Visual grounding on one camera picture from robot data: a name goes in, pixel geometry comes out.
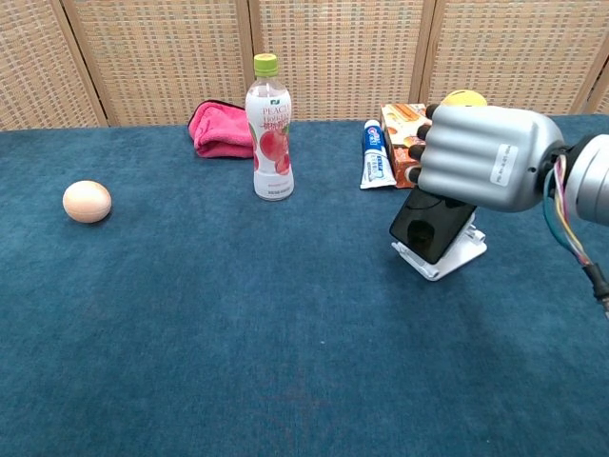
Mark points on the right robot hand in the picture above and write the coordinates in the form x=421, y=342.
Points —
x=485, y=159

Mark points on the black smartphone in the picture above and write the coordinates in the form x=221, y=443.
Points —
x=430, y=226

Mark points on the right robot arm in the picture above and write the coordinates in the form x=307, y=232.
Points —
x=587, y=176

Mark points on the white phone stand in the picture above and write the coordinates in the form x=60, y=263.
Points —
x=452, y=257

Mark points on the yellow plush duck toy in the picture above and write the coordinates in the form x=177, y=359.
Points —
x=464, y=97

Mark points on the orange snack box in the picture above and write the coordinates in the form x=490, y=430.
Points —
x=402, y=138

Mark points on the toothpaste tube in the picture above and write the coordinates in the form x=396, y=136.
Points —
x=376, y=159

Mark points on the woven folding screen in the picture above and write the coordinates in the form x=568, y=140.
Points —
x=333, y=52

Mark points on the peach drink bottle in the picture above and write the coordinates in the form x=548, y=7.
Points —
x=269, y=133

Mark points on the pink folded towel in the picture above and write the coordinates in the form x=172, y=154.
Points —
x=220, y=131

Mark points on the blue table cloth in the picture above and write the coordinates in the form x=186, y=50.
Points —
x=238, y=309

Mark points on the beige egg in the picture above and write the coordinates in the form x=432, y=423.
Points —
x=86, y=201

